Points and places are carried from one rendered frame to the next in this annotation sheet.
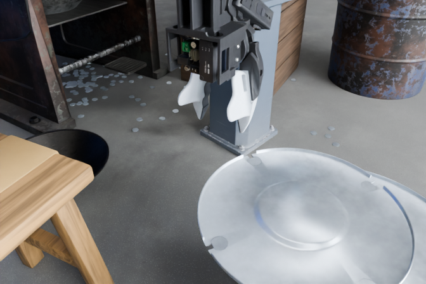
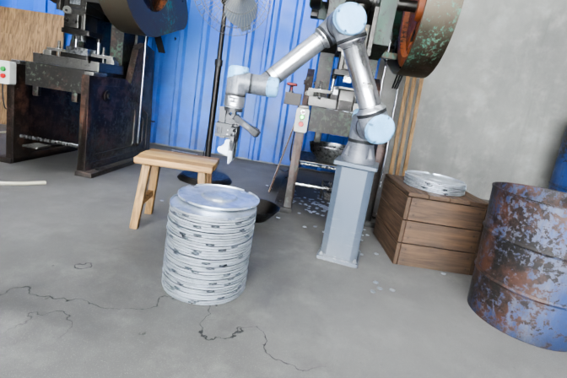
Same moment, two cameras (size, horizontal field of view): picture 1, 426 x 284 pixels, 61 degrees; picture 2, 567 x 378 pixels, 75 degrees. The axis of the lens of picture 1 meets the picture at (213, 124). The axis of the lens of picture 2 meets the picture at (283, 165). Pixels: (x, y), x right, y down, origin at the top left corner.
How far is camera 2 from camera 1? 1.34 m
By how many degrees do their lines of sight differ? 59
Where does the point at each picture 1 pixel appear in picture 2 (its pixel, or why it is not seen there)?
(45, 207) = (191, 165)
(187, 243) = not seen: hidden behind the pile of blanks
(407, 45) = (505, 268)
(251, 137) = (330, 251)
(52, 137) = (268, 204)
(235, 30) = (224, 123)
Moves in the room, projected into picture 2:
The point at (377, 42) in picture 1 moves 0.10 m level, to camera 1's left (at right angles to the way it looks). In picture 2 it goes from (484, 254) to (461, 243)
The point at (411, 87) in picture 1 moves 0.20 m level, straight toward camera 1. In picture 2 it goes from (515, 324) to (456, 314)
